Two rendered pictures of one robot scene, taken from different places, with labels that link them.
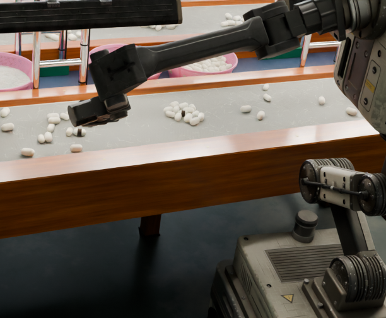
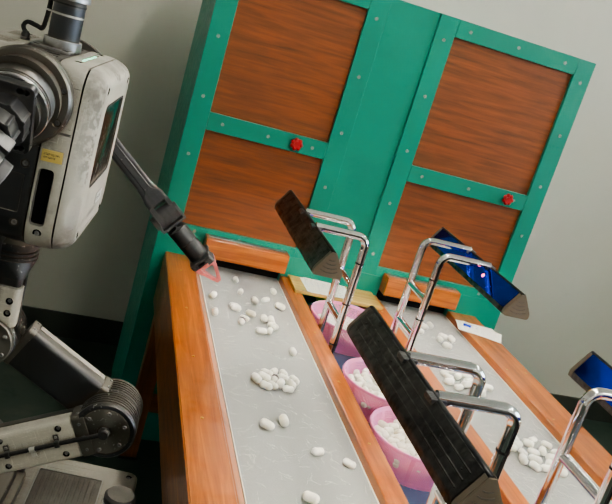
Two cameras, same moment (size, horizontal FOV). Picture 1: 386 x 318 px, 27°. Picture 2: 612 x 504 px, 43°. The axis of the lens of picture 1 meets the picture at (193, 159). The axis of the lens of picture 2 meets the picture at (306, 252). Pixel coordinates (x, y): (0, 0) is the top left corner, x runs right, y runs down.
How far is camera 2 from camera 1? 3.12 m
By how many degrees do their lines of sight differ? 91
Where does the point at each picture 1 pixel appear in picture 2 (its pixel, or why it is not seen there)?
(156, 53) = not seen: hidden behind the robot
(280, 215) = not seen: outside the picture
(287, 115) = (272, 453)
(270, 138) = (200, 397)
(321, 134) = (200, 437)
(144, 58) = not seen: hidden behind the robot
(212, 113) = (279, 401)
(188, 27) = (536, 479)
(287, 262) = (71, 487)
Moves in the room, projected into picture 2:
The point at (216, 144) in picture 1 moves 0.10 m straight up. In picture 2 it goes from (197, 362) to (207, 326)
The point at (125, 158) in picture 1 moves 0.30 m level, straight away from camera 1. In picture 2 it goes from (185, 315) to (284, 350)
